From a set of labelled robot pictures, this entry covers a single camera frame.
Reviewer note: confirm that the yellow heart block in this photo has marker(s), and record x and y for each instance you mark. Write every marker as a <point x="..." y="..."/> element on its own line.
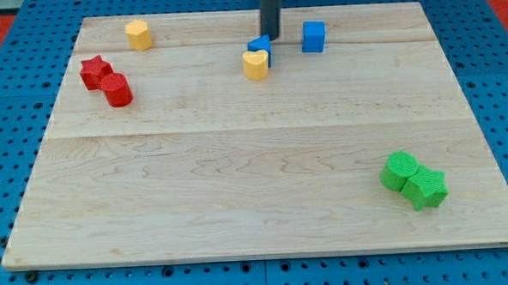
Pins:
<point x="255" y="64"/>

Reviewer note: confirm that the blue cube block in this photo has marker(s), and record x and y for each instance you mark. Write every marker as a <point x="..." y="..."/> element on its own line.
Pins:
<point x="313" y="36"/>

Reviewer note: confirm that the light wooden board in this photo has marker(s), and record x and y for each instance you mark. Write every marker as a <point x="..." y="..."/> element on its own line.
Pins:
<point x="206" y="165"/>

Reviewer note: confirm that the blue triangle block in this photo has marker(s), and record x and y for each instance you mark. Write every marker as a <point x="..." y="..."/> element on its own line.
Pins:
<point x="261" y="43"/>

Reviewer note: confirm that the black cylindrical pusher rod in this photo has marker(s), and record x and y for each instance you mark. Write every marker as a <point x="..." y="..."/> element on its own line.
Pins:
<point x="270" y="18"/>

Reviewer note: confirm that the red cylinder block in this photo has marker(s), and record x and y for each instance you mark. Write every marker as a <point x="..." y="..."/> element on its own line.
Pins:
<point x="116" y="89"/>

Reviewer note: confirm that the green cylinder block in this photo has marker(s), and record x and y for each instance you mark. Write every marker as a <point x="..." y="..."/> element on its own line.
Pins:
<point x="397" y="169"/>

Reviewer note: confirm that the yellow pentagon block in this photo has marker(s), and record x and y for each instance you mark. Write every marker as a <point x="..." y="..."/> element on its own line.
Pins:
<point x="139" y="35"/>

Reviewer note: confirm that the red star block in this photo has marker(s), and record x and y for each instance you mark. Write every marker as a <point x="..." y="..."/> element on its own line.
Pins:
<point x="93" y="71"/>

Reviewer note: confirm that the green star block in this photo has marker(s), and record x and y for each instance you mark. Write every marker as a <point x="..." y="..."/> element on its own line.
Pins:
<point x="425" y="188"/>

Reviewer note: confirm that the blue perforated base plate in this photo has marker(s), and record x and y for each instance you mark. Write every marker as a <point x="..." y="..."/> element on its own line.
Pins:
<point x="35" y="55"/>

